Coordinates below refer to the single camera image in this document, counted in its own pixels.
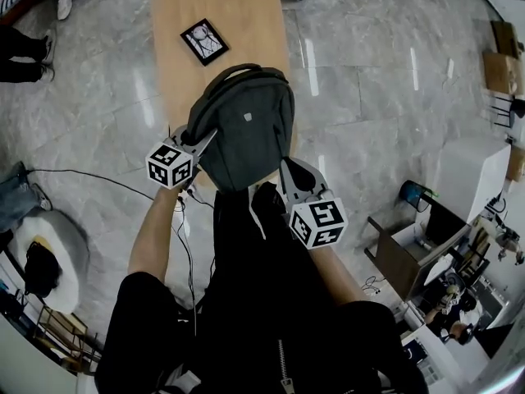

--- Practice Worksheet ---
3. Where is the white cabinet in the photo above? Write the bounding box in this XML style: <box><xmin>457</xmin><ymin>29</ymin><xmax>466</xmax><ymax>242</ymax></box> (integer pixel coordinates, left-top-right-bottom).
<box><xmin>432</xmin><ymin>136</ymin><xmax>513</xmax><ymax>225</ymax></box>

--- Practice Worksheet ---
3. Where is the wooden table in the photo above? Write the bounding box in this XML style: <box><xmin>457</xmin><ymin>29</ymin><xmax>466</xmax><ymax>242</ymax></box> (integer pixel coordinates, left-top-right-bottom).
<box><xmin>151</xmin><ymin>0</ymin><xmax>291</xmax><ymax>190</ymax></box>

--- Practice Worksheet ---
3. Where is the person's right forearm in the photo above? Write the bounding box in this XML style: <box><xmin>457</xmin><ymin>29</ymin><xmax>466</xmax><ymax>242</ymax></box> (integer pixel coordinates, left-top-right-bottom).
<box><xmin>309</xmin><ymin>244</ymin><xmax>368</xmax><ymax>307</ymax></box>

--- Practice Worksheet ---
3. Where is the black bag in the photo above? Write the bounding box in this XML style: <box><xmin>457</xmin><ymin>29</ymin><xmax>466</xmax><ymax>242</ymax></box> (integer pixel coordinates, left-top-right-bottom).
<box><xmin>23</xmin><ymin>240</ymin><xmax>62</xmax><ymax>299</ymax></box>

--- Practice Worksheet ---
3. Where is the orange sofa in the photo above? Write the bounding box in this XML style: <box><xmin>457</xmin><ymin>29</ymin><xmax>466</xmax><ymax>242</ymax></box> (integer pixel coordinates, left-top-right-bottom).
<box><xmin>0</xmin><ymin>0</ymin><xmax>50</xmax><ymax>26</ymax></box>

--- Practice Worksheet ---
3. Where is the white round armchair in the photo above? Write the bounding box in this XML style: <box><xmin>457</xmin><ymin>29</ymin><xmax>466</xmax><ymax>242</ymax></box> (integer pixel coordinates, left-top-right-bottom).
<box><xmin>7</xmin><ymin>209</ymin><xmax>91</xmax><ymax>315</ymax></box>

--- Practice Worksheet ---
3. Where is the wooden rack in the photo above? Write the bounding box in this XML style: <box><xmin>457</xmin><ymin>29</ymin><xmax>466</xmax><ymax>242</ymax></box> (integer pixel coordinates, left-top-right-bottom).
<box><xmin>34</xmin><ymin>304</ymin><xmax>103</xmax><ymax>375</ymax></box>

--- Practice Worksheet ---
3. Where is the long black cable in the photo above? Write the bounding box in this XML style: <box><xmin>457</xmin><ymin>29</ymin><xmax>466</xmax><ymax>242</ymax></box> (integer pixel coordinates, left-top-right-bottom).
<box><xmin>28</xmin><ymin>168</ymin><xmax>157</xmax><ymax>201</ymax></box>

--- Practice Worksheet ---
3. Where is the large cardboard box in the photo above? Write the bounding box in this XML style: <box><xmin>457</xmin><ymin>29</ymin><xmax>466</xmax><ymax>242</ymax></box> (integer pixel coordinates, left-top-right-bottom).
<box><xmin>482</xmin><ymin>51</ymin><xmax>525</xmax><ymax>97</ymax></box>

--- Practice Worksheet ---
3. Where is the dark grey backpack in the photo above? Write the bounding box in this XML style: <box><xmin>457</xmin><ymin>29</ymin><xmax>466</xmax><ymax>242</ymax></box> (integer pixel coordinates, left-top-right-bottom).
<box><xmin>186</xmin><ymin>63</ymin><xmax>297</xmax><ymax>195</ymax></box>

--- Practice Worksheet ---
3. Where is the small cardboard box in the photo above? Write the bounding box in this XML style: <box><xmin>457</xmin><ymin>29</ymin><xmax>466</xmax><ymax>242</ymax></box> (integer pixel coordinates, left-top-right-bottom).
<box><xmin>491</xmin><ymin>20</ymin><xmax>522</xmax><ymax>59</ymax></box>

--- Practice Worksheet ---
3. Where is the dark wooden cabinet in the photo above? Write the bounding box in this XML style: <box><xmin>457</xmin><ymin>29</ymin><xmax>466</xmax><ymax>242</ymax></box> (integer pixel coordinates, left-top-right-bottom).
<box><xmin>363</xmin><ymin>193</ymin><xmax>473</xmax><ymax>303</ymax></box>

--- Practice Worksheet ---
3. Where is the person's left forearm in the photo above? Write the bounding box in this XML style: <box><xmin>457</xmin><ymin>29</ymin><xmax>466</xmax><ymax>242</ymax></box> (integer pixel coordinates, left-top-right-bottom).
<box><xmin>127</xmin><ymin>186</ymin><xmax>184</xmax><ymax>291</ymax></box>

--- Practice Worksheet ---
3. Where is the blue waste bin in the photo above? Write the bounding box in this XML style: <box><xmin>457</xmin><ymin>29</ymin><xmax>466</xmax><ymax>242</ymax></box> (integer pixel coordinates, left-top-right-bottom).
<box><xmin>399</xmin><ymin>179</ymin><xmax>430</xmax><ymax>213</ymax></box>

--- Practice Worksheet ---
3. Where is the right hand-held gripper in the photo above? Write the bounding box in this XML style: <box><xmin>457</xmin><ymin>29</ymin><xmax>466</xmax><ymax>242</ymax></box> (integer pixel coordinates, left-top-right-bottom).
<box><xmin>277</xmin><ymin>157</ymin><xmax>349</xmax><ymax>251</ymax></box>

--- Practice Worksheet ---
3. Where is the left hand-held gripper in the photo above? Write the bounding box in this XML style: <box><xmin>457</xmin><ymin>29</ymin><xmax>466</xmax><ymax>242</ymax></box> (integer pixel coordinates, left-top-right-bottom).
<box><xmin>144</xmin><ymin>124</ymin><xmax>219</xmax><ymax>191</ymax></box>

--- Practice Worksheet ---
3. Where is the person's black clothing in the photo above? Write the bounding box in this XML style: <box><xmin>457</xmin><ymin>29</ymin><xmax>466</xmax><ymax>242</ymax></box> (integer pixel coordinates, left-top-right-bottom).
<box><xmin>94</xmin><ymin>186</ymin><xmax>430</xmax><ymax>394</ymax></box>

